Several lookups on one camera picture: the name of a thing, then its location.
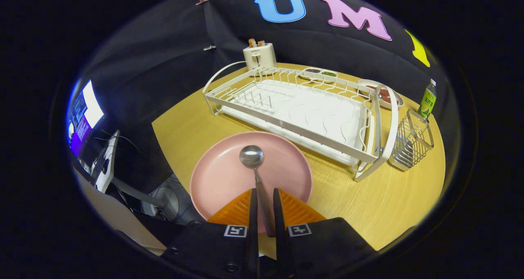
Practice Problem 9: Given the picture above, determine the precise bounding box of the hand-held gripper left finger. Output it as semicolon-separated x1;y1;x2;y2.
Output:
161;188;260;279

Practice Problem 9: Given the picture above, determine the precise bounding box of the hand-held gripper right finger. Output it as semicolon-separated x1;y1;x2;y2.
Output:
273;188;376;279

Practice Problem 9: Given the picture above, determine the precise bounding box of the pink plate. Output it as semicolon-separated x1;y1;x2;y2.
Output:
190;131;314;234

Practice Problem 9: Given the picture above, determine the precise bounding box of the metal spoon with wooden handle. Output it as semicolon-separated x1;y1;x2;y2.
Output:
239;145;276;238

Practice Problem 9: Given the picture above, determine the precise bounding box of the white wire dish rack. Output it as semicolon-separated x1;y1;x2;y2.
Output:
202;61;400;182

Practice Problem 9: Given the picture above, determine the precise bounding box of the metal wire basket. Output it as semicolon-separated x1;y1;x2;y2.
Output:
388;109;435;172

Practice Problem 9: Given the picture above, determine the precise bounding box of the white divided dish with grains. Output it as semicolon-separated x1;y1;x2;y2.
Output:
298;67;339;83

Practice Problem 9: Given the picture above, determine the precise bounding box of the white plate with meat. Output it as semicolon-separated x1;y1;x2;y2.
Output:
357;79;405;110

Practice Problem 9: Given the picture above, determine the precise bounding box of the grey rounded object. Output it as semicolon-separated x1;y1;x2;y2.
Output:
139;175;197;224

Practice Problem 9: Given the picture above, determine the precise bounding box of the white drain tray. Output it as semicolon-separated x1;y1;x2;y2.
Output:
223;79;371;167

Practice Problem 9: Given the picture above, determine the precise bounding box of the white desk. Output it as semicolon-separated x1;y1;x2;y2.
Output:
76;169;168;256

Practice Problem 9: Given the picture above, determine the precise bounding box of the white keyboard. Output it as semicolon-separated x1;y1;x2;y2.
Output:
91;130;120;193

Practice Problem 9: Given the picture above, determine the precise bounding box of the white toaster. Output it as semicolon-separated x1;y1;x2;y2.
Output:
243;43;277;77

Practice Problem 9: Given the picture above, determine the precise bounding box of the green label drink bottle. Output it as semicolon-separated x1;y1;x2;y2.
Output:
418;79;437;120

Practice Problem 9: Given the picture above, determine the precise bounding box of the black backdrop cloth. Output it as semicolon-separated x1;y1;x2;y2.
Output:
82;0;459;181

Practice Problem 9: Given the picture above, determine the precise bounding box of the computer monitor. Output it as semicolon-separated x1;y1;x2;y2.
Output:
65;79;105;159

